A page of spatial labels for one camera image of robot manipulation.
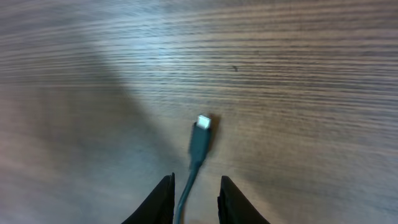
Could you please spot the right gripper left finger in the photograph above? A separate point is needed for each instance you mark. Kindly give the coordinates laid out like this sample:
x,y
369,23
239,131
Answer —
x,y
158,207

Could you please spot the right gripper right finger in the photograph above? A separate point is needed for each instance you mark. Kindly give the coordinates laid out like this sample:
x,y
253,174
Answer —
x,y
234,207

